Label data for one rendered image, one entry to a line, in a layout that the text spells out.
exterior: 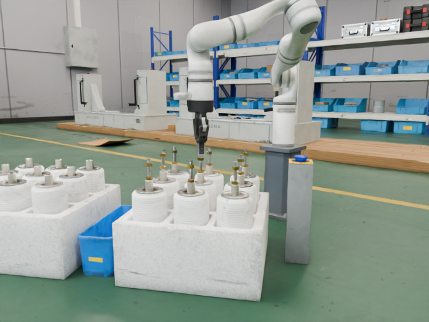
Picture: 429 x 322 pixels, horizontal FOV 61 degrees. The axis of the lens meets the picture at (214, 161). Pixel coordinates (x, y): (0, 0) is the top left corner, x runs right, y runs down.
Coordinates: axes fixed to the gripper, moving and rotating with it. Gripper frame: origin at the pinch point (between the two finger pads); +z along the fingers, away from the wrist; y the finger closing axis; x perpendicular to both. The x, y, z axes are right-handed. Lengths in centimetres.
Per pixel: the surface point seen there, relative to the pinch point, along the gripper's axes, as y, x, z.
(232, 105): 556, -167, 3
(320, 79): 416, -265, -40
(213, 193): -3.5, -3.1, 12.6
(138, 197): -9.6, 18.6, 11.0
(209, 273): -20.4, 1.8, 28.7
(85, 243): -2.2, 33.2, 25.3
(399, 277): -22, -53, 35
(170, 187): 0.3, 8.9, 11.2
